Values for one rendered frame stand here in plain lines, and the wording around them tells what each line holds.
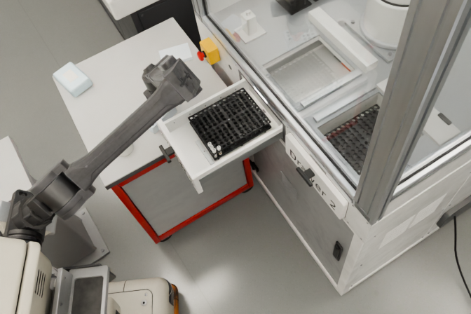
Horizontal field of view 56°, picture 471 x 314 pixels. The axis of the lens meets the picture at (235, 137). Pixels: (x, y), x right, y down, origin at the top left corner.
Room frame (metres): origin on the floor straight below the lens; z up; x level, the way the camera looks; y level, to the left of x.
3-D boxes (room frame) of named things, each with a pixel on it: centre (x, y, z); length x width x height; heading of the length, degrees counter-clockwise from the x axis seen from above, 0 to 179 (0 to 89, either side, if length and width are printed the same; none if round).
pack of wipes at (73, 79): (1.28, 0.60, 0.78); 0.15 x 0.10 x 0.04; 35
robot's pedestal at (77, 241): (0.90, 0.93, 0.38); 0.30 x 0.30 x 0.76; 25
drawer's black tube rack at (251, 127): (0.84, 0.01, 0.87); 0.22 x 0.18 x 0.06; 111
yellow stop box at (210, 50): (1.19, 0.03, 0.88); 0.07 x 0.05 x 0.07; 21
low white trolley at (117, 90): (1.16, 0.33, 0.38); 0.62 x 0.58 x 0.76; 21
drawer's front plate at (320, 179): (0.59, -0.21, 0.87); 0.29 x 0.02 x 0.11; 21
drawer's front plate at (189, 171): (0.77, 0.20, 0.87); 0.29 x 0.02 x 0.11; 21
